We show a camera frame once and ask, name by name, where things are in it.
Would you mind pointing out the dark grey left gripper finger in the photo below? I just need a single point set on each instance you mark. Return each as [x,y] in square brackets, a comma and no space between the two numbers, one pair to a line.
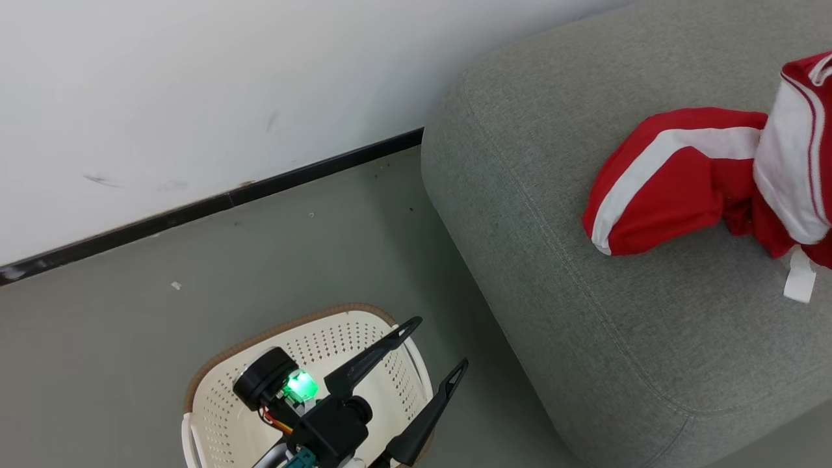
[426,422]
[370,361]

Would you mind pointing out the black left gripper body green band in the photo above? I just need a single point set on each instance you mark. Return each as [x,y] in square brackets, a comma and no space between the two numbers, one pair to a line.
[263,380]

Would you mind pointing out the red and white clothing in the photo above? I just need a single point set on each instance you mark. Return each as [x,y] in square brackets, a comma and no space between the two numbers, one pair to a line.
[669,195]

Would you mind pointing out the cream perforated plastic laundry basket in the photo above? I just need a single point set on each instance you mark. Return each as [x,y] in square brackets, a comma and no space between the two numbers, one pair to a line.
[221,422]

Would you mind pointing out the black skirting board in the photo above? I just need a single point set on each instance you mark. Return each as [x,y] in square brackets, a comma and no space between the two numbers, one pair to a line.
[195,209]

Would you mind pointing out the grey fabric sofa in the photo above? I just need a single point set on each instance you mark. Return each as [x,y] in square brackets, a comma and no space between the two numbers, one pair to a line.
[585,312]

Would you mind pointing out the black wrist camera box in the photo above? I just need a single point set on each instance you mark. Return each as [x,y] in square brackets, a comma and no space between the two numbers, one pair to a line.
[331,429]

